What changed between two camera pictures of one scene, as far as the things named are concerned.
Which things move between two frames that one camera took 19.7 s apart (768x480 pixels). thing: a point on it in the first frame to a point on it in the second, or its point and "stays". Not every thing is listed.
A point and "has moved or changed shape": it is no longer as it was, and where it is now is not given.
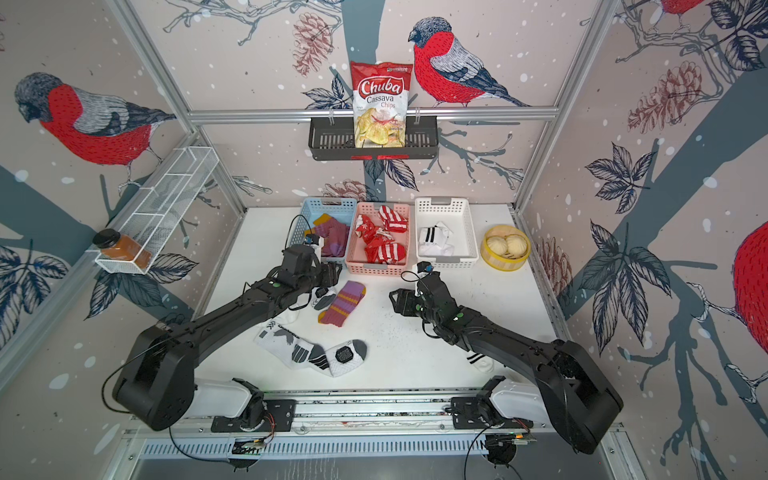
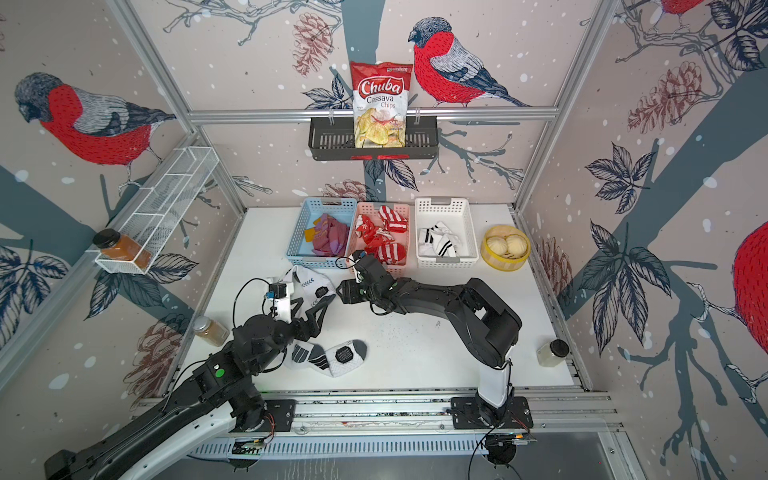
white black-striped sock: (481, 362) has moved or changed shape
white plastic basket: (455, 212) stays
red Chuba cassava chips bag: (381, 97) stays
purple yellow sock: (330, 228) has moved or changed shape
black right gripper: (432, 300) to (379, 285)
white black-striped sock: (433, 240) stays
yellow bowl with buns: (505, 248) stays
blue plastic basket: (340, 209) stays
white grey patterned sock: (329, 361) stays
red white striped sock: (391, 220) stays
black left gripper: (331, 273) to (304, 333)
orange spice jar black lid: (117, 246) stays
